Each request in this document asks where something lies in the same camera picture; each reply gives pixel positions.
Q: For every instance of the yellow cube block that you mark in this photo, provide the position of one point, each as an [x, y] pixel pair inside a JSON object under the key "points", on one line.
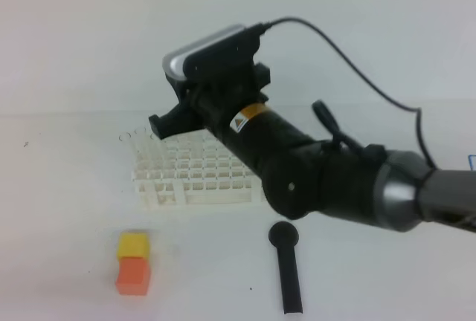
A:
{"points": [[133, 245]]}

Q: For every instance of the orange cube block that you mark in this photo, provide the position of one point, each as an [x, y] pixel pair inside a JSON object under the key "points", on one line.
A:
{"points": [[133, 276]]}

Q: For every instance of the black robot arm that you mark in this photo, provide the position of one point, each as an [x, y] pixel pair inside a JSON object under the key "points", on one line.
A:
{"points": [[366, 184]]}

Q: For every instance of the black plastic spoon scoop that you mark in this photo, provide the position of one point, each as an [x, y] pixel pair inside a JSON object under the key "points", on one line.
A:
{"points": [[284, 237]]}

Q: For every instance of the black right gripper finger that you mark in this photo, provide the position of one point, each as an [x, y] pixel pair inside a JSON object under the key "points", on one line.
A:
{"points": [[180, 120]]}

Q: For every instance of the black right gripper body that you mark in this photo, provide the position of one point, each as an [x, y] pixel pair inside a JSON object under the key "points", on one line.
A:
{"points": [[218, 75]]}

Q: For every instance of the white plastic test tube rack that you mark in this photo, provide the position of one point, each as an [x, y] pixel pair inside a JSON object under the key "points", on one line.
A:
{"points": [[200, 171]]}

